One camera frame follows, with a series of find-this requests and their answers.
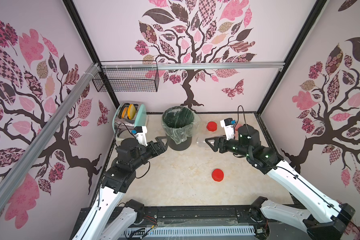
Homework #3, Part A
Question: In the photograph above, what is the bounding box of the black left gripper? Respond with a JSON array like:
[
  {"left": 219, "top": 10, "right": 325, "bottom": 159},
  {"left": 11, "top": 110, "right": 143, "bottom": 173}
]
[{"left": 129, "top": 136, "right": 170, "bottom": 170}]

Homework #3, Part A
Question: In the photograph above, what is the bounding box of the oatmeal jar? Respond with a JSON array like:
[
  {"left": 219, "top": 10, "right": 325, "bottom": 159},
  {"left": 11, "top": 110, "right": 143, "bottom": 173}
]
[{"left": 196, "top": 137, "right": 210, "bottom": 149}]

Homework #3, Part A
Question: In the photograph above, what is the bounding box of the black trash bin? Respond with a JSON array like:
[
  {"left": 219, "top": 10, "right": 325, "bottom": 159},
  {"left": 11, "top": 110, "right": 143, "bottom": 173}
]
[{"left": 162, "top": 106, "right": 195, "bottom": 151}]

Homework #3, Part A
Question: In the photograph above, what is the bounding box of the red jar lid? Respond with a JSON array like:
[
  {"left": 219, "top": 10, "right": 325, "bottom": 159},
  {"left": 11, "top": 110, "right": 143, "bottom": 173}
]
[
  {"left": 206, "top": 122, "right": 218, "bottom": 132},
  {"left": 212, "top": 169, "right": 224, "bottom": 182}
]

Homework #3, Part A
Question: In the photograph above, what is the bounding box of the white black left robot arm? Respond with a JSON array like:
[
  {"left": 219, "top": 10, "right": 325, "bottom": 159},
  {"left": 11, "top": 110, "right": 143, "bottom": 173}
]
[{"left": 72, "top": 137, "right": 168, "bottom": 240}]

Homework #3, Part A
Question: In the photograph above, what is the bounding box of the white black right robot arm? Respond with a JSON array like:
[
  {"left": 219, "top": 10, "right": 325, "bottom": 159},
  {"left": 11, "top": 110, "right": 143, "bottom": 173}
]
[{"left": 205, "top": 123, "right": 355, "bottom": 240}]

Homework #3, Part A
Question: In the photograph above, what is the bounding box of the clear plastic bin liner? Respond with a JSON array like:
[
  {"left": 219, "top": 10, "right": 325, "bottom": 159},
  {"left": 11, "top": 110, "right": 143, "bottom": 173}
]
[{"left": 161, "top": 106, "right": 201, "bottom": 145}]

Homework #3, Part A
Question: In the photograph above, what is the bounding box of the pink plastic cup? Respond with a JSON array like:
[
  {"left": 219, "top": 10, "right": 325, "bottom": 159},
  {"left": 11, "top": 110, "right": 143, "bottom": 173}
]
[{"left": 235, "top": 123, "right": 242, "bottom": 131}]

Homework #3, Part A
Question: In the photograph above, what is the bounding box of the mint green toaster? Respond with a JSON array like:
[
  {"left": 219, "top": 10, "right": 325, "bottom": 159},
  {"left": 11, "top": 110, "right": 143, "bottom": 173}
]
[{"left": 113, "top": 102, "right": 148, "bottom": 141}]

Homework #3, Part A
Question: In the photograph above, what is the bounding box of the yellow toast slice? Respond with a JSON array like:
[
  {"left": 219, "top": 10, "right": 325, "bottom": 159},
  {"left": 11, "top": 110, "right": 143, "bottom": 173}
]
[{"left": 127, "top": 104, "right": 137, "bottom": 120}]

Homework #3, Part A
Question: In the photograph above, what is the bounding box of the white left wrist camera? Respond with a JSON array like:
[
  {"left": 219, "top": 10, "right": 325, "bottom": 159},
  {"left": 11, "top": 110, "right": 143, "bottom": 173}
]
[{"left": 131, "top": 126, "right": 148, "bottom": 147}]

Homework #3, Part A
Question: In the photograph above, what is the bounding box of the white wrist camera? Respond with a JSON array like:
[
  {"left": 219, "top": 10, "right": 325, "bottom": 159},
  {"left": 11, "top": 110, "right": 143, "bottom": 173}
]
[
  {"left": 220, "top": 118, "right": 236, "bottom": 141},
  {"left": 131, "top": 126, "right": 148, "bottom": 147}
]

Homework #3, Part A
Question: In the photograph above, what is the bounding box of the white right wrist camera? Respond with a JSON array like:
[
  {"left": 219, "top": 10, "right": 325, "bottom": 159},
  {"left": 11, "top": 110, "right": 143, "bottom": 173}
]
[{"left": 220, "top": 118, "right": 236, "bottom": 141}]

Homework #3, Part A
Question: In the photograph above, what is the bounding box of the black wire basket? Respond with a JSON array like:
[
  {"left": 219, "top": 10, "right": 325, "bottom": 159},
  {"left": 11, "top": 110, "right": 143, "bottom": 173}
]
[{"left": 92, "top": 60, "right": 160, "bottom": 93}]

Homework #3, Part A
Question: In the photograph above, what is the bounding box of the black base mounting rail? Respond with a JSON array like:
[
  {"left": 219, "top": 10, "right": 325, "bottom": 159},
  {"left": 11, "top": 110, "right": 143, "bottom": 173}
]
[{"left": 69, "top": 203, "right": 331, "bottom": 240}]

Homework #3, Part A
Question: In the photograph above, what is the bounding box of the back aluminium rail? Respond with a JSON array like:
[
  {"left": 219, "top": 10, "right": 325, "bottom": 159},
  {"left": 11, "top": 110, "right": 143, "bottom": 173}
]
[{"left": 102, "top": 62, "right": 285, "bottom": 71}]

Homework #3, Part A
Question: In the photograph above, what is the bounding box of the aluminium rail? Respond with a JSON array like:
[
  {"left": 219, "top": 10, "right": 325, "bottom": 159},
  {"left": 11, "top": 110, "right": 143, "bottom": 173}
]
[
  {"left": 0, "top": 63, "right": 101, "bottom": 212},
  {"left": 102, "top": 62, "right": 285, "bottom": 71}
]

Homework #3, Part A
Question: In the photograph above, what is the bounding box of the white slotted cable duct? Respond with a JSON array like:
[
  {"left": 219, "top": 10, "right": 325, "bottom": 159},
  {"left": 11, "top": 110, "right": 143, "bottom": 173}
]
[{"left": 120, "top": 226, "right": 256, "bottom": 240}]

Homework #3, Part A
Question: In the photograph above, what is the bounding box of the left aluminium rail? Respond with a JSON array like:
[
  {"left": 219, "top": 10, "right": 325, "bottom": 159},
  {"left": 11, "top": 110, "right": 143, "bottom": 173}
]
[{"left": 0, "top": 63, "right": 101, "bottom": 212}]

